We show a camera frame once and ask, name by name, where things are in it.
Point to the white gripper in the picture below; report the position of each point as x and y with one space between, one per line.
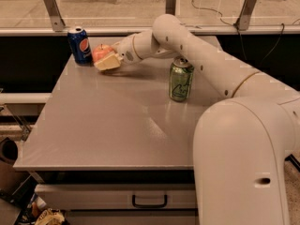
126 51

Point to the black drawer handle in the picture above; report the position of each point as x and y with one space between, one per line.
143 202

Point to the metal bracket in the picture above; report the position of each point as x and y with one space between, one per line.
170 6
243 21
56 20

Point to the left metal bracket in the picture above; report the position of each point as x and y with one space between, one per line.
56 20

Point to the middle metal bracket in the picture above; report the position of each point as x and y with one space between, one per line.
170 6

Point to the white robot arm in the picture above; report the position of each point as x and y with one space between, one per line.
241 142

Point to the blue pepsi can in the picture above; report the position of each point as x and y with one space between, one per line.
79 45

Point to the red yellow apple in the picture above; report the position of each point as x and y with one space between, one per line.
101 51

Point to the yellow snack bag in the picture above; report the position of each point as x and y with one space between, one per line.
50 217

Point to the right metal bracket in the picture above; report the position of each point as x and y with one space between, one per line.
243 21

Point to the green soda can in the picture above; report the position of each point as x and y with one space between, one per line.
180 79

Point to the grey cabinet drawer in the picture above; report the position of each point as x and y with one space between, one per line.
114 196

